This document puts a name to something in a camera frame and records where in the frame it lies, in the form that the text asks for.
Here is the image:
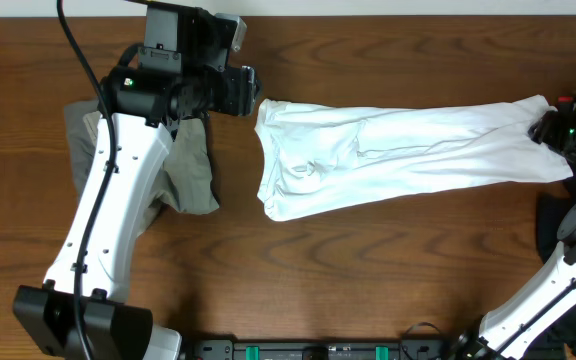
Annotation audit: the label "white t-shirt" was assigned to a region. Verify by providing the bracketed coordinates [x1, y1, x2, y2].
[255, 95, 572, 222]

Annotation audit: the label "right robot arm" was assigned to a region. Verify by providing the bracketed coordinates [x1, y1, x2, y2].
[443, 94, 576, 359]

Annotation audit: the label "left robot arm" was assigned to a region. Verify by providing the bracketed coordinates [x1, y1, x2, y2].
[12, 1, 261, 359]

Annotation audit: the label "black red striped garment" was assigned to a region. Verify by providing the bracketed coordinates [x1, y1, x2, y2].
[557, 96, 575, 104]

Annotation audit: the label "khaki folded shorts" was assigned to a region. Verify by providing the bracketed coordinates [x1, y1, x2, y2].
[82, 110, 221, 236]

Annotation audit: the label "grey folded garment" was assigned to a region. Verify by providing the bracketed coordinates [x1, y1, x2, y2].
[64, 100, 100, 200]

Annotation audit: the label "black garment pile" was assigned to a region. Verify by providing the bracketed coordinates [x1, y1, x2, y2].
[521, 165, 576, 357]

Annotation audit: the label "black mounting rail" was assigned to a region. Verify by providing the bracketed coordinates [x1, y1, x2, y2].
[179, 338, 454, 360]

